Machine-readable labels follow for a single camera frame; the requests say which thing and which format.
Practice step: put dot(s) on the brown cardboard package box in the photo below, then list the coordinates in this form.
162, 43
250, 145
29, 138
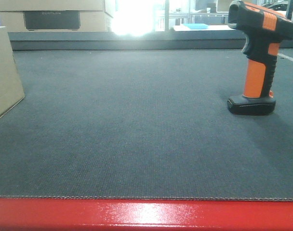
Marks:
11, 88

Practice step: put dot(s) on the orange black barcode scanner gun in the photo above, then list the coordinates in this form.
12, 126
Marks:
264, 29

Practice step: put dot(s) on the large printed cardboard box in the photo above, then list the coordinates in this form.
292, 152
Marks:
56, 21

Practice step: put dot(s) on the upper stacked cardboard box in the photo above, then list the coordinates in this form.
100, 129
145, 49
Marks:
107, 6

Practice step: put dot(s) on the red metal conveyor table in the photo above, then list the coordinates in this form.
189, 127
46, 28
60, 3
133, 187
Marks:
29, 214

